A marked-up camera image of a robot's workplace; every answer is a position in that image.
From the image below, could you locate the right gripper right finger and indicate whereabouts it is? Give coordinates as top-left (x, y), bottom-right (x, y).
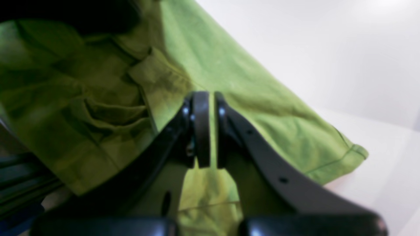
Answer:
top-left (215, 92), bottom-right (388, 236)

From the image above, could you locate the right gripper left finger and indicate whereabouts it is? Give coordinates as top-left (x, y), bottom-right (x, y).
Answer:
top-left (30, 91), bottom-right (210, 236)

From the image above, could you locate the green T-shirt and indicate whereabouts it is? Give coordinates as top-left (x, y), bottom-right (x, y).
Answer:
top-left (1, 0), bottom-right (368, 236)

